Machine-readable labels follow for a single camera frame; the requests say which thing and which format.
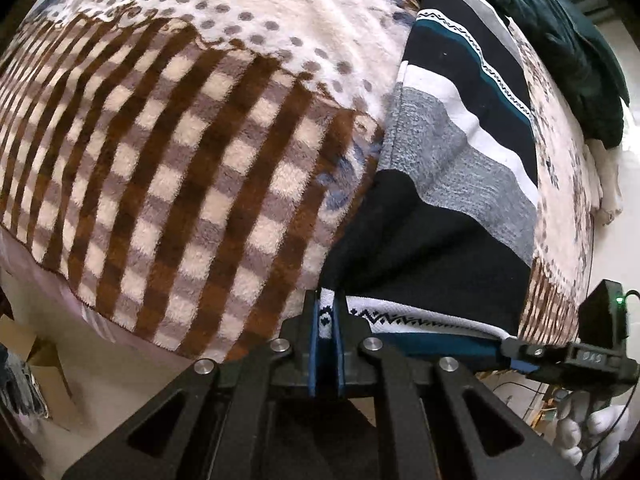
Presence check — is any folded white cloth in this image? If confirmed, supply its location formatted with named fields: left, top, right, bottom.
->
left=584, top=137, right=624, bottom=227

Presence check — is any striped knit sweater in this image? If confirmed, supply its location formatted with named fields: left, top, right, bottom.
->
left=320, top=0, right=542, bottom=376

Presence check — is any cardboard box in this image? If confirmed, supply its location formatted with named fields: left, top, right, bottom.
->
left=0, top=312, right=85, bottom=432

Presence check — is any floral plush blanket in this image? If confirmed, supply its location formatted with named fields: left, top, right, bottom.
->
left=0, top=0, right=597, bottom=367

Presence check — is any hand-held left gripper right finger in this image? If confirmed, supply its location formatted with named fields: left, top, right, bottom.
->
left=332, top=292, right=583, bottom=480

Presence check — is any person's right hand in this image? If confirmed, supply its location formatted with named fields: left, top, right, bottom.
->
left=555, top=391, right=634, bottom=467

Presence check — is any black cable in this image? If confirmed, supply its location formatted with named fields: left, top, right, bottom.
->
left=490, top=381, right=550, bottom=403

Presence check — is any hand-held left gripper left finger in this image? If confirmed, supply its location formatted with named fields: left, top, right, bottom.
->
left=60, top=290, right=322, bottom=480

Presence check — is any dark clothes pile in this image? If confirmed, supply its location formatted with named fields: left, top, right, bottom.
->
left=0, top=345, right=49, bottom=433

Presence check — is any teal velvet quilt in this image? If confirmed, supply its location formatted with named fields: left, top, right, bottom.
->
left=480, top=0, right=632, bottom=151

